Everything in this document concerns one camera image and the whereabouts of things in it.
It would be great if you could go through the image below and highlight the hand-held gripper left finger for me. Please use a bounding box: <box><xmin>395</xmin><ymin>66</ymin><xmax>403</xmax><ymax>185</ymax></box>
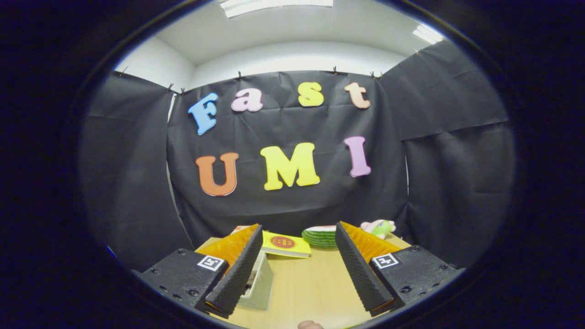
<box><xmin>133</xmin><ymin>224</ymin><xmax>264</xmax><ymax>319</ymax></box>

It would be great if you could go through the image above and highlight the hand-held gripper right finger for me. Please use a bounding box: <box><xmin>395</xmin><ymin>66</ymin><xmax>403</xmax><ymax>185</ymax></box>
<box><xmin>335</xmin><ymin>222</ymin><xmax>466</xmax><ymax>317</ymax></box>

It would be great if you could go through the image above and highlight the white fabric storage box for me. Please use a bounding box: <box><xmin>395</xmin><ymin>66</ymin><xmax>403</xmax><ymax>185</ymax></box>
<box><xmin>238</xmin><ymin>250</ymin><xmax>274</xmax><ymax>311</ymax></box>

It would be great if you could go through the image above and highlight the pink and green plush toy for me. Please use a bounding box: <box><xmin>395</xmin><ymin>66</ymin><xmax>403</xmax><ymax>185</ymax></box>
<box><xmin>361</xmin><ymin>219</ymin><xmax>397</xmax><ymax>239</ymax></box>

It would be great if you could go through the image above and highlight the watermelon slice plush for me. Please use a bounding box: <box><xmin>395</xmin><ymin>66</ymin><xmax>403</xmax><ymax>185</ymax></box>
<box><xmin>302</xmin><ymin>225</ymin><xmax>339</xmax><ymax>249</ymax></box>

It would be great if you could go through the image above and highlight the yellow book with red circle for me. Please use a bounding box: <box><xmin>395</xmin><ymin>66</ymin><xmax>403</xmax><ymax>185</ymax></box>
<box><xmin>261</xmin><ymin>231</ymin><xmax>312</xmax><ymax>259</ymax></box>

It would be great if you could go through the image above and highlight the small ceiling light panel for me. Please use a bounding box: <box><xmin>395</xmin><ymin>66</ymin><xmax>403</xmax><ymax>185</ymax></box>
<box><xmin>413</xmin><ymin>24</ymin><xmax>446</xmax><ymax>45</ymax></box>

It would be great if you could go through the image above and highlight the long ceiling light panel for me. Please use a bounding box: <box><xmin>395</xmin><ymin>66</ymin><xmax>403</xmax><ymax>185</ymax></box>
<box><xmin>219</xmin><ymin>0</ymin><xmax>334</xmax><ymax>19</ymax></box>

